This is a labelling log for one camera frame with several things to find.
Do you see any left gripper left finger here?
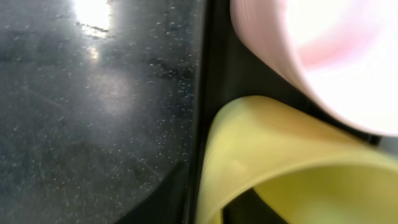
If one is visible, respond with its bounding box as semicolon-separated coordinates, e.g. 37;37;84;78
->
114;157;193;224

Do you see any black tray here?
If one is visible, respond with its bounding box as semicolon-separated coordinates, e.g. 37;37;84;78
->
185;0;383;224

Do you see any yellow cup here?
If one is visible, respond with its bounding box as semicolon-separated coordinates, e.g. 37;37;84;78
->
195;95;398;224

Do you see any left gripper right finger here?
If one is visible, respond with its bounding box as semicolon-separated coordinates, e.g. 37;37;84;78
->
222;187;290;224

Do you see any pink cup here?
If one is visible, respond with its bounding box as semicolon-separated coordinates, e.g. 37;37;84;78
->
229;0;398;138

